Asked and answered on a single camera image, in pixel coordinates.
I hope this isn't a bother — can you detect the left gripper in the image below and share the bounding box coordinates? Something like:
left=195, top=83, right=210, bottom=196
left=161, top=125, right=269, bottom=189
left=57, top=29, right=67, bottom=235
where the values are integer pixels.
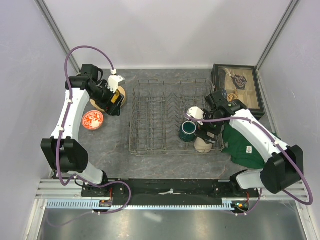
left=90, top=80, right=124, bottom=117

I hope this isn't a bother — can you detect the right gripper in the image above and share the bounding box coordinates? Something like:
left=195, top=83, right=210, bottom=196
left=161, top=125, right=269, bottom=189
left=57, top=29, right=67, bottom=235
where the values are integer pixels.
left=194, top=108, right=225, bottom=145

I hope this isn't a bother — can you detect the beige cup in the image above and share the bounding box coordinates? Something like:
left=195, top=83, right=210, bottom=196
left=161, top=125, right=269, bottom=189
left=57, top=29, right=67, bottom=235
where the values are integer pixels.
left=194, top=137, right=213, bottom=154

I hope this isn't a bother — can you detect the yellow patterned small plate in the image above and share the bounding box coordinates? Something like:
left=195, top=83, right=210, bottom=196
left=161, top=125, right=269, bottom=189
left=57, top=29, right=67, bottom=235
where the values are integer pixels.
left=110, top=91, right=125, bottom=107

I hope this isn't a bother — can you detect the cream bird plate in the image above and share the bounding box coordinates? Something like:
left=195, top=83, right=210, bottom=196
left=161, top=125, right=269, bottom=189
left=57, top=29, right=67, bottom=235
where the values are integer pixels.
left=90, top=86, right=127, bottom=113

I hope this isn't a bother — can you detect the white red patterned bowl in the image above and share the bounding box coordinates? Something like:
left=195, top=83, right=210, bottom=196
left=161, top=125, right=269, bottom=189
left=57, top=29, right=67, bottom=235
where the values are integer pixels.
left=81, top=110, right=104, bottom=131

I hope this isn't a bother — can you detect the dark green mug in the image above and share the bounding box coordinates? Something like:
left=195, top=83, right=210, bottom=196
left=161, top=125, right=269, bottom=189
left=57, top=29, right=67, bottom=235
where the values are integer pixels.
left=178, top=120, right=199, bottom=143

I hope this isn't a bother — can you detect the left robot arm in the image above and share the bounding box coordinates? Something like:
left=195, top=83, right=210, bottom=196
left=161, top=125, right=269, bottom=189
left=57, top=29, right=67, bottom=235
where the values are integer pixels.
left=40, top=64, right=125, bottom=197

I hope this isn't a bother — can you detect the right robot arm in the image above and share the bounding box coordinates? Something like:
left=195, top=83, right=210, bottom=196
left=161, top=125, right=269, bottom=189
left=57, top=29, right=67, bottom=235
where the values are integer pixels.
left=187, top=91, right=306, bottom=197

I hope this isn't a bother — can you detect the green cloth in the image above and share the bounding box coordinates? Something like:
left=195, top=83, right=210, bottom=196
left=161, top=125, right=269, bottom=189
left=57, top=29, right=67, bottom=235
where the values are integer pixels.
left=222, top=124, right=266, bottom=170

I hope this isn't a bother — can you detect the black glass-lid display box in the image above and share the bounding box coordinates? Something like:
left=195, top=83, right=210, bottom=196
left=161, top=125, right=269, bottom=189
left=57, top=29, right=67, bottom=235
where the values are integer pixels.
left=211, top=64, right=265, bottom=120

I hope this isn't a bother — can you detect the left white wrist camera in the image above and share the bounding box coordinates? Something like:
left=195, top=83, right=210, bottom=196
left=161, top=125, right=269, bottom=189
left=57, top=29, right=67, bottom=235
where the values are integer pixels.
left=107, top=69, right=125, bottom=93

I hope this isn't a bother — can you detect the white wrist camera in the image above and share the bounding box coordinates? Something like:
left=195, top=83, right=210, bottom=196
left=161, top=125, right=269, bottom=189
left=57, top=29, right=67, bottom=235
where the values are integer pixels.
left=107, top=69, right=125, bottom=93
left=186, top=106, right=205, bottom=126

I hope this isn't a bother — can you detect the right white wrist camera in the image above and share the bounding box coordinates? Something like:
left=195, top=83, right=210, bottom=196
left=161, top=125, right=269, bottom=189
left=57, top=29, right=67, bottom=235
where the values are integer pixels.
left=186, top=106, right=205, bottom=126

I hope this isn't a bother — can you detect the wire dish rack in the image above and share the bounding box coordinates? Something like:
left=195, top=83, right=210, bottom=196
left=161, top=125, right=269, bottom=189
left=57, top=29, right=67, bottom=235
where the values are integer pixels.
left=129, top=78, right=213, bottom=156

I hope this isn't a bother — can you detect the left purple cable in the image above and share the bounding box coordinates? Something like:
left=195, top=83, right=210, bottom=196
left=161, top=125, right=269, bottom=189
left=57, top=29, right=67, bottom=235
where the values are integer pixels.
left=45, top=45, right=133, bottom=227

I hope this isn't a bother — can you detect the purple cable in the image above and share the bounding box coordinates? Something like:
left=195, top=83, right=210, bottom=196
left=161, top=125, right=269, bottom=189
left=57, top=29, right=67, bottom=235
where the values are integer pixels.
left=45, top=45, right=133, bottom=227
left=184, top=113, right=314, bottom=217

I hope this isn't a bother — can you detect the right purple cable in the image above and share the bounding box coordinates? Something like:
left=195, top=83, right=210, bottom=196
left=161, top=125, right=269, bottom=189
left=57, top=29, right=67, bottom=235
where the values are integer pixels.
left=184, top=113, right=314, bottom=217

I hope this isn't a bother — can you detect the slotted cable duct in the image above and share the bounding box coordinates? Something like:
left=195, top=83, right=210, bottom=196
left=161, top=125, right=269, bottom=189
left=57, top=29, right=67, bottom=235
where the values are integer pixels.
left=46, top=199, right=237, bottom=211

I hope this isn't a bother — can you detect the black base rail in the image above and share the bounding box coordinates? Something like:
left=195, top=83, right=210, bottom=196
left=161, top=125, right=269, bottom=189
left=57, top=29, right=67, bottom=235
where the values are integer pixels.
left=81, top=177, right=261, bottom=204

